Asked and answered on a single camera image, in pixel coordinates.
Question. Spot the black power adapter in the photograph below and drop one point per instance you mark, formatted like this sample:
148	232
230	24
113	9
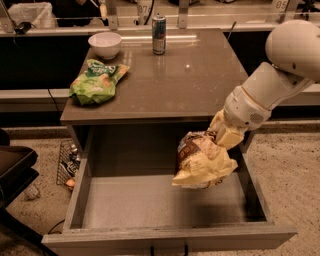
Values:
23	28

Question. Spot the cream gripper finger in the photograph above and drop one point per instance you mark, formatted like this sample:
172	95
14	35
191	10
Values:
217	123
229	137

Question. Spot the grey counter cabinet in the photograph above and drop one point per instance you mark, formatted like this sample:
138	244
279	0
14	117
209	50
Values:
189	82

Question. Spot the wire basket with items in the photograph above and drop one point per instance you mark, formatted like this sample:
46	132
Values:
68	164

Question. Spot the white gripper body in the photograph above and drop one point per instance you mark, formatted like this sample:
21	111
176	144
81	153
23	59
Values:
244	108

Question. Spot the blue drink can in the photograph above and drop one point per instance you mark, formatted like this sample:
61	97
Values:
159	34

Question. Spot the open grey top drawer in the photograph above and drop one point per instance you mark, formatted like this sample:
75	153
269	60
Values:
125	204

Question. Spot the green chip bag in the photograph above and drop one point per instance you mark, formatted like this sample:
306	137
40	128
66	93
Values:
97	84

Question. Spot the black chair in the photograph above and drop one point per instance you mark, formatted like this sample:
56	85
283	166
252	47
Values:
16	174

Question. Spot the brown sea salt chip bag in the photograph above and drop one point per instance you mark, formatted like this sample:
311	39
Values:
200	162

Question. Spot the white plastic bag bin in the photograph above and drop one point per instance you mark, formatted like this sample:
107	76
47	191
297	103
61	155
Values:
38	14

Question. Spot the white bowl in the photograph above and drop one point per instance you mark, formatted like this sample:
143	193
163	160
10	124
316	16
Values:
105	44

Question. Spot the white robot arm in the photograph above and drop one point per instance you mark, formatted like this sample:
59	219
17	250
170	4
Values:
293	51

